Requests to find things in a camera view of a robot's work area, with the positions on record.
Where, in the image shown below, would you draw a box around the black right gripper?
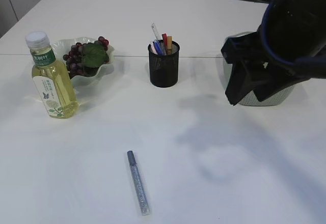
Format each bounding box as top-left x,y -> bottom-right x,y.
221,22 -> 325,105

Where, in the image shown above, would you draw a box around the blue scissors with sheath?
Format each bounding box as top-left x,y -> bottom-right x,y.
153,40 -> 163,55

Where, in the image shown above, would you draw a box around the black mesh pen holder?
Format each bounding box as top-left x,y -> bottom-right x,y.
148,41 -> 180,88

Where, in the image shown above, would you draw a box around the green tea bottle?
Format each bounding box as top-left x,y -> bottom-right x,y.
25,31 -> 78,119

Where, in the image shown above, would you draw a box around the clear plastic ruler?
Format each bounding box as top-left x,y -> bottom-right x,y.
151,23 -> 161,41

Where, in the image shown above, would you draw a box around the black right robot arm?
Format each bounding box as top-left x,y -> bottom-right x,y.
221,0 -> 325,105

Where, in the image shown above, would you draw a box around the pink scissors with sheath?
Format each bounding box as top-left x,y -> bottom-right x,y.
150,42 -> 157,54

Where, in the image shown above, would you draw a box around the dark red grape bunch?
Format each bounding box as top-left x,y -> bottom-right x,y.
63,36 -> 110,79

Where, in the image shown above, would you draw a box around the light green wavy plate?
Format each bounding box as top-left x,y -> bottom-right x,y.
52,37 -> 115,87

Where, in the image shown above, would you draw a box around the light green woven basket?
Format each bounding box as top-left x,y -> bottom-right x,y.
223,32 -> 297,107

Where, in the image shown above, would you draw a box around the red marker pen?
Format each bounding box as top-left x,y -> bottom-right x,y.
161,33 -> 168,52

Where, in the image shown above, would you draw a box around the gold marker pen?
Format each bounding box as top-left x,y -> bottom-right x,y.
167,36 -> 173,54

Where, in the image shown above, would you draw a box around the silver glitter pen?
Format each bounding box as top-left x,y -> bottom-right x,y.
127,151 -> 151,216

